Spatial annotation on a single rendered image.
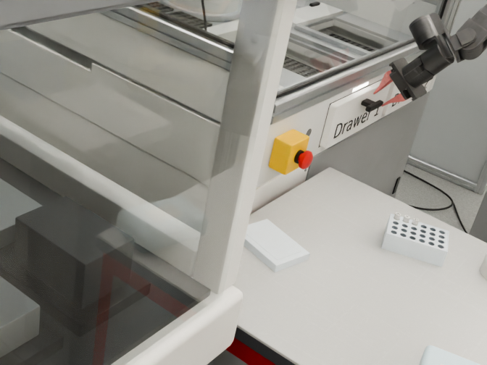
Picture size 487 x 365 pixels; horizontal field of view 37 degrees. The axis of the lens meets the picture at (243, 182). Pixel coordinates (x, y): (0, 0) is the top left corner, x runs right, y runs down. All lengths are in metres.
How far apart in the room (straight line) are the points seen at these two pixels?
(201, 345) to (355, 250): 0.54
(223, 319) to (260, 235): 0.40
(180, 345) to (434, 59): 0.97
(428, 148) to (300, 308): 2.43
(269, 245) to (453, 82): 2.25
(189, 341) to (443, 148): 2.75
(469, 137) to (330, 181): 1.93
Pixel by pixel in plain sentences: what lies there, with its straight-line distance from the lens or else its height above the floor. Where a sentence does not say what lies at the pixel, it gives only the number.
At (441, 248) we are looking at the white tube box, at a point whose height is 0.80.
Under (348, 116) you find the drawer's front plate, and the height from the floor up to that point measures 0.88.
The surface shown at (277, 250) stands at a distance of 1.35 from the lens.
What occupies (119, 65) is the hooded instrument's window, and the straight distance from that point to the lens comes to 0.63.
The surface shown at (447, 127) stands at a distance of 3.56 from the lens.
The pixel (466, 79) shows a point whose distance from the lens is 3.47.
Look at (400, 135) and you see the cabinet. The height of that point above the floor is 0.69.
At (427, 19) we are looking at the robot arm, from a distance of 1.71.
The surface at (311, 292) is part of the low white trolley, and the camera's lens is 1.30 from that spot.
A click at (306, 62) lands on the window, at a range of 1.50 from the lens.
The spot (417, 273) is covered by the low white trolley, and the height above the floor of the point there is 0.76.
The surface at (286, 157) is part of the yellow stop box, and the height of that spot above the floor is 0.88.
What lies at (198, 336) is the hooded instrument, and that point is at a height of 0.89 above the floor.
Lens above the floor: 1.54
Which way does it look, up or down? 30 degrees down
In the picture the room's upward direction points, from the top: 12 degrees clockwise
